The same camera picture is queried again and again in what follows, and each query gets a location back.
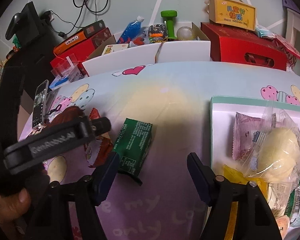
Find black scissors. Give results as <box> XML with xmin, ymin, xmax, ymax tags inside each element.
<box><xmin>46</xmin><ymin>104</ymin><xmax>62</xmax><ymax>117</ymax></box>

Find green dumbbell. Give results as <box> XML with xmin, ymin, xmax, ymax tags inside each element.
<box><xmin>161</xmin><ymin>10</ymin><xmax>178</xmax><ymax>40</ymax></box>

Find large red gift box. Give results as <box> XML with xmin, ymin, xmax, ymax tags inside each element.
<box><xmin>200</xmin><ymin>22</ymin><xmax>288</xmax><ymax>71</ymax></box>

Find white tray teal rim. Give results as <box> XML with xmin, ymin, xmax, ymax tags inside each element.
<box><xmin>209</xmin><ymin>95</ymin><xmax>300</xmax><ymax>238</ymax></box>

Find dark green snack packet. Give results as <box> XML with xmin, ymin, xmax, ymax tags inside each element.
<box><xmin>112</xmin><ymin>117</ymin><xmax>153</xmax><ymax>186</ymax></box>

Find blue white box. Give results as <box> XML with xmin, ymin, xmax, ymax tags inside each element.
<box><xmin>49</xmin><ymin>67</ymin><xmax>82</xmax><ymax>90</ymax></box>

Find black electronic device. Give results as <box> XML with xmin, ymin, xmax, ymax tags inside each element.
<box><xmin>5</xmin><ymin>1</ymin><xmax>49</xmax><ymax>48</ymax></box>

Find yellow gift box with handle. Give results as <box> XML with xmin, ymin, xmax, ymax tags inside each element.
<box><xmin>205</xmin><ymin>0</ymin><xmax>257</xmax><ymax>32</ymax></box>

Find black cabinet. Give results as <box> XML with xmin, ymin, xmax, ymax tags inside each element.
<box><xmin>4</xmin><ymin>42</ymin><xmax>55</xmax><ymax>100</ymax></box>

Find white cardboard carton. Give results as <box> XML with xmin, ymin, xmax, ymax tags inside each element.
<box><xmin>81</xmin><ymin>22</ymin><xmax>212</xmax><ymax>77</ymax></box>

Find yellow white card box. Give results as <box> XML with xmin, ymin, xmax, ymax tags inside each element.
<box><xmin>102</xmin><ymin>43</ymin><xmax>129</xmax><ymax>55</ymax></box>

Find round bun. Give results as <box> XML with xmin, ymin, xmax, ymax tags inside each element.
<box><xmin>241</xmin><ymin>101</ymin><xmax>300</xmax><ymax>183</ymax></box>

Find red white snack packet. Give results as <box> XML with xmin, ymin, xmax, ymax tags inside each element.
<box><xmin>84</xmin><ymin>107</ymin><xmax>113</xmax><ymax>168</ymax></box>

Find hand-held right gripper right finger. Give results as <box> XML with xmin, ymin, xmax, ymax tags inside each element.
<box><xmin>187</xmin><ymin>152</ymin><xmax>283</xmax><ymax>240</ymax></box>

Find white snack packet green print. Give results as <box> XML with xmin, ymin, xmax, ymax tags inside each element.
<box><xmin>267</xmin><ymin>182</ymin><xmax>298</xmax><ymax>217</ymax></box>

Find blue bottle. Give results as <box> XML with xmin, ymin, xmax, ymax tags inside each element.
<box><xmin>117</xmin><ymin>15</ymin><xmax>145</xmax><ymax>44</ymax></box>

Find black power adapter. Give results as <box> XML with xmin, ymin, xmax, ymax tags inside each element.
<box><xmin>41</xmin><ymin>10</ymin><xmax>55</xmax><ymax>22</ymax></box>

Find pink snack packet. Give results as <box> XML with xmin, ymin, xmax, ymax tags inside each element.
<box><xmin>232</xmin><ymin>112</ymin><xmax>263</xmax><ymax>161</ymax></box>

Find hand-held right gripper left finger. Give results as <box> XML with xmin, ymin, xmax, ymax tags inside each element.
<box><xmin>26</xmin><ymin>152</ymin><xmax>120</xmax><ymax>240</ymax></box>

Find colourful patterned pouch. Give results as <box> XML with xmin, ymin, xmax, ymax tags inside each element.
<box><xmin>148</xmin><ymin>24</ymin><xmax>168</xmax><ymax>43</ymax></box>

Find yellow translucent snack packet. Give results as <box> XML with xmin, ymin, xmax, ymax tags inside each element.
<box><xmin>224</xmin><ymin>164</ymin><xmax>268</xmax><ymax>240</ymax></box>

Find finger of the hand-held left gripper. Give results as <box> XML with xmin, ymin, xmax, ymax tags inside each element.
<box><xmin>90</xmin><ymin>117</ymin><xmax>112</xmax><ymax>139</ymax></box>

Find person's left hand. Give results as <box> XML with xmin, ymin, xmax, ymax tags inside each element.
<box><xmin>0</xmin><ymin>188</ymin><xmax>32</xmax><ymax>233</ymax></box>

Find orange box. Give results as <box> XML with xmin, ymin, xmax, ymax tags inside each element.
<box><xmin>53</xmin><ymin>20</ymin><xmax>105</xmax><ymax>55</ymax></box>

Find clear round ball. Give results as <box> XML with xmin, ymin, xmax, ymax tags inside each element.
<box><xmin>177</xmin><ymin>26</ymin><xmax>192</xmax><ymax>40</ymax></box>

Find white desk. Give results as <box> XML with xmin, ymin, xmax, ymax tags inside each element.
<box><xmin>286</xmin><ymin>6</ymin><xmax>300</xmax><ymax>55</ymax></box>

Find red patterned box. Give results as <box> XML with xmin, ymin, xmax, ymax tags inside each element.
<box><xmin>274</xmin><ymin>34</ymin><xmax>300</xmax><ymax>70</ymax></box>

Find red flat box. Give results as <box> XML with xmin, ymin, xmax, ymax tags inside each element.
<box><xmin>50</xmin><ymin>27</ymin><xmax>115</xmax><ymax>80</ymax></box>

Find brown string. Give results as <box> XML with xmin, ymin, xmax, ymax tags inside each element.
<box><xmin>154</xmin><ymin>41</ymin><xmax>164</xmax><ymax>63</ymax></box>

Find light blue packet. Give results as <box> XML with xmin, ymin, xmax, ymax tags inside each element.
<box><xmin>255</xmin><ymin>26</ymin><xmax>275</xmax><ymax>39</ymax></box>

